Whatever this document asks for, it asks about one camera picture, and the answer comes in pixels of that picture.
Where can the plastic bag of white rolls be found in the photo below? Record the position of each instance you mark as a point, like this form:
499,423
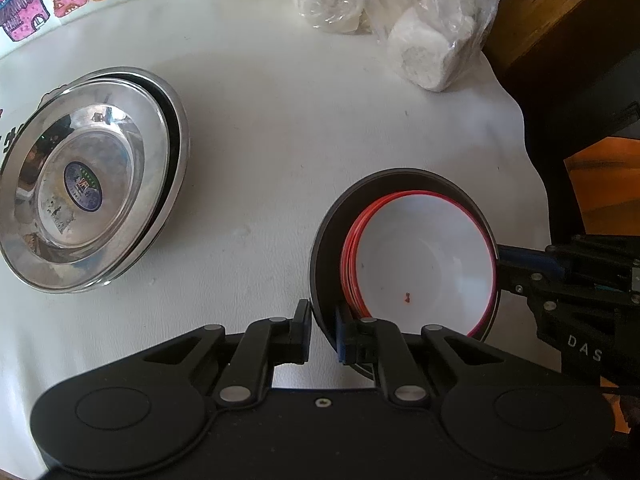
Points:
425,25

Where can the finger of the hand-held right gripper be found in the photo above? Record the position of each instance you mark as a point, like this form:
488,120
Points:
530,259
530,284

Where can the white cloth with bear print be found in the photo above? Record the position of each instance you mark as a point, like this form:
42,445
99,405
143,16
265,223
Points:
280,150

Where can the orange cloth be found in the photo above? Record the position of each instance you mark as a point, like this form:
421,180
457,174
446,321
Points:
607,180

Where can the white bowl with red rim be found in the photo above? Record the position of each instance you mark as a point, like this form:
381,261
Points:
430,260
347,265

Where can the cloth with house drawings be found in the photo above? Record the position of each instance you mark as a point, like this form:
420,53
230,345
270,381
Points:
40,0

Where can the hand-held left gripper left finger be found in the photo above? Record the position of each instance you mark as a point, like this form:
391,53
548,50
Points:
303,330

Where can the wooden furniture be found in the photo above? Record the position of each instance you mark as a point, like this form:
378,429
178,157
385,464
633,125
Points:
565,15

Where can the steel bowl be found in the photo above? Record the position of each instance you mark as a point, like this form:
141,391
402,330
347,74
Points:
327,255

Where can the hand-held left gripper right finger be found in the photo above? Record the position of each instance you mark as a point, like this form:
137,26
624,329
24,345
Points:
342,340

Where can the plain steel plate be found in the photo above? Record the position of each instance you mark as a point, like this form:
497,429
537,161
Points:
177,160

